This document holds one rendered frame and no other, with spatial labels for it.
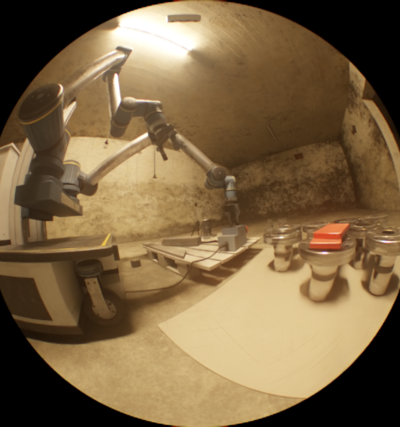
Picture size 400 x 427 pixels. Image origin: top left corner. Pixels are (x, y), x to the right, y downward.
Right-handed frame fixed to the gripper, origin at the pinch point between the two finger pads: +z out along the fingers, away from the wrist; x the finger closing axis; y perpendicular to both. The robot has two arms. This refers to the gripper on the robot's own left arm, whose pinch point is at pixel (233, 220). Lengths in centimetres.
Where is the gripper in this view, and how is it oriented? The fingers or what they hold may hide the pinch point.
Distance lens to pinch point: 107.8
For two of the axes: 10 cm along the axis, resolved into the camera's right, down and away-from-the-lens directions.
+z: 1.1, 9.9, -0.5
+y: 6.0, -0.3, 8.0
